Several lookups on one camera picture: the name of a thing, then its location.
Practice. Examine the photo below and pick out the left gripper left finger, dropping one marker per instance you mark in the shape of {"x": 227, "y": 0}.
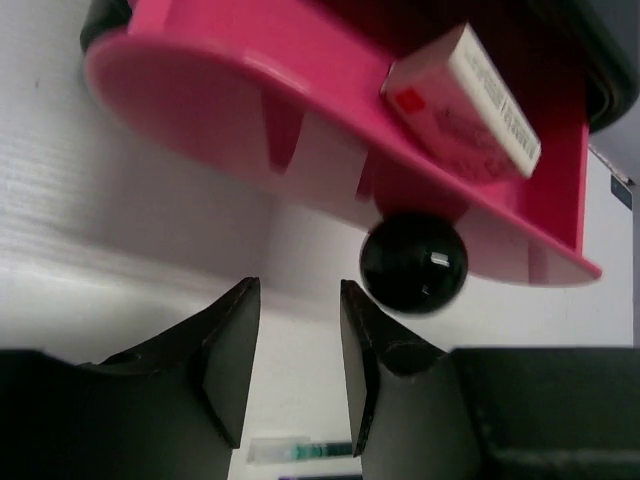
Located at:
{"x": 171, "y": 407}

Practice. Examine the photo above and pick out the right blue table label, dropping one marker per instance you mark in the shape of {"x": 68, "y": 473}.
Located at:
{"x": 621, "y": 191}

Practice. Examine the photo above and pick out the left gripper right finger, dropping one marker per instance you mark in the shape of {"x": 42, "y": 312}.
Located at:
{"x": 418, "y": 412}

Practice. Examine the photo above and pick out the green gel pen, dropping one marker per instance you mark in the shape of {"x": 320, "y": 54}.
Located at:
{"x": 272, "y": 451}

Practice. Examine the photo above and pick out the black drawer cabinet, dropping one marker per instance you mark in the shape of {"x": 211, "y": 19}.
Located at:
{"x": 605, "y": 32}

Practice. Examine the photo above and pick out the pink top drawer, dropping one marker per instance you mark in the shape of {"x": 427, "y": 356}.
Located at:
{"x": 286, "y": 95}

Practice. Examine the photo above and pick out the white eraser box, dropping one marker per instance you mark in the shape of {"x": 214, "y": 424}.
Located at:
{"x": 453, "y": 99}

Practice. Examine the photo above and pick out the purple gel pen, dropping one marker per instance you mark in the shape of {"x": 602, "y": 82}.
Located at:
{"x": 330, "y": 476}

